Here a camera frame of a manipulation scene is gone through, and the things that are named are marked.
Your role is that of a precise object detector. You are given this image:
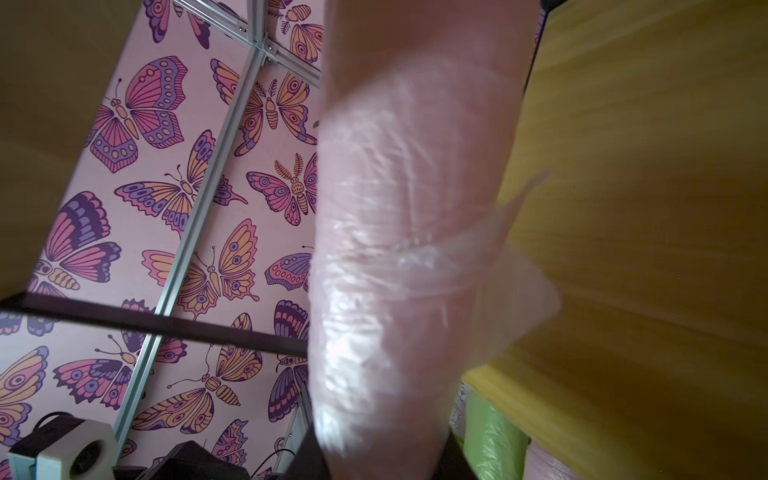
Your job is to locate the wooden three-tier shelf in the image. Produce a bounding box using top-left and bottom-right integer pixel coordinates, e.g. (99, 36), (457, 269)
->
(1, 1), (767, 479)

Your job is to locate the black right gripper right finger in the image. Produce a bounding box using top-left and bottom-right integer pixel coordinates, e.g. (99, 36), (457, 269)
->
(431, 433), (477, 480)

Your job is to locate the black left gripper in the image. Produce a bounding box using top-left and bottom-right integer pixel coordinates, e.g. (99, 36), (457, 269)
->
(113, 441), (250, 480)

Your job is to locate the pink roll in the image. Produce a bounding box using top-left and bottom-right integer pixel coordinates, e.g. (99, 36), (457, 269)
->
(308, 1), (561, 479)
(522, 442), (579, 480)

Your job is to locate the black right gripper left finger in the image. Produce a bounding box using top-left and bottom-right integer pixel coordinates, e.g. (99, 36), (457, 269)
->
(286, 427), (329, 480)

